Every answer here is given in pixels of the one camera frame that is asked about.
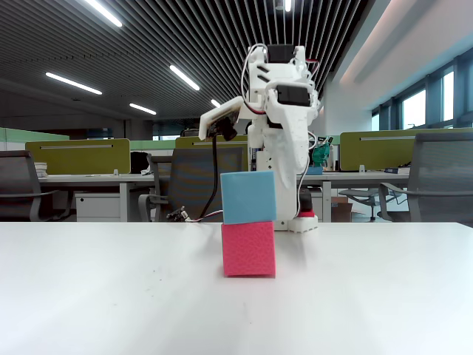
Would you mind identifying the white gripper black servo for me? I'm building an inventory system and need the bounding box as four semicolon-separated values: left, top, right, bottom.
247;63;321;189

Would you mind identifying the blue foam cube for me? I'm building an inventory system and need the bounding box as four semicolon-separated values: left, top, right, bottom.
220;170;276;226

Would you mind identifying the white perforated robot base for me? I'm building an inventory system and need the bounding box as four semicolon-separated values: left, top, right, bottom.
273;216;319;234

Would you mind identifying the red foam cube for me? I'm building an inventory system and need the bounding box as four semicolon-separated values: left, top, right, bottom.
221;220;277;278

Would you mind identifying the green plastic object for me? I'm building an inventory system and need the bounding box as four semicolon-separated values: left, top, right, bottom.
312;141;333;168

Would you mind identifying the black red table clamp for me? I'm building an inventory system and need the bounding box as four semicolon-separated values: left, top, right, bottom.
297;187;318;220

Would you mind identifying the white office desk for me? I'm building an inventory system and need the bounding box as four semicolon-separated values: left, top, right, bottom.
295;169;412;223
38;172;156;223

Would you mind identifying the brown cardboard box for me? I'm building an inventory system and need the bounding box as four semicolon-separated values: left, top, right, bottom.
330;196;355;223

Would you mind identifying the light grey office chair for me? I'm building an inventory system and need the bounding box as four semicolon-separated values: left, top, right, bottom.
338;186;381;223

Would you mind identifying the olive green desk divider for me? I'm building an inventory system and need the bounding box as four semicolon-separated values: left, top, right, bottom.
174;134;250;149
24;138;132;175
339;126;473;172

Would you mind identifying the grey mesh office chair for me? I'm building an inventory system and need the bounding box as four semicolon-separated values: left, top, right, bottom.
376;132;473;223
137;145;249;223

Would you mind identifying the small black circuit board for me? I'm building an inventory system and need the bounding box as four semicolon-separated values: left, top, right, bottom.
166;206;188;223

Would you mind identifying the black bag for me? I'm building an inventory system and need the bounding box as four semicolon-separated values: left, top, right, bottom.
129;151;149;175

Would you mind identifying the white drawer cabinet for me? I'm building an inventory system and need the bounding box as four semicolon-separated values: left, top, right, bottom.
75;192;123;223

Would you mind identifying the dark office chair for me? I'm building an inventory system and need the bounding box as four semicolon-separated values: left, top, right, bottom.
0;149;74;223

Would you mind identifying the servo wire to base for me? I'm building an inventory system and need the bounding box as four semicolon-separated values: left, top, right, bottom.
294;129;319;220

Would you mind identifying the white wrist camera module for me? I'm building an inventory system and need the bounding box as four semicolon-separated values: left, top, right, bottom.
198;96;245;142

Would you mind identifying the black camera cable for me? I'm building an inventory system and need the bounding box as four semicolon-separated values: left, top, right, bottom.
199;135;220;220

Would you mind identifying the servo wire loop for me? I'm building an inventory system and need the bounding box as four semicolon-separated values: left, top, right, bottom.
239;43;269;116

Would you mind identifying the white red wire on table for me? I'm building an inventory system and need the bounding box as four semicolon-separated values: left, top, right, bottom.
183;209;225;223

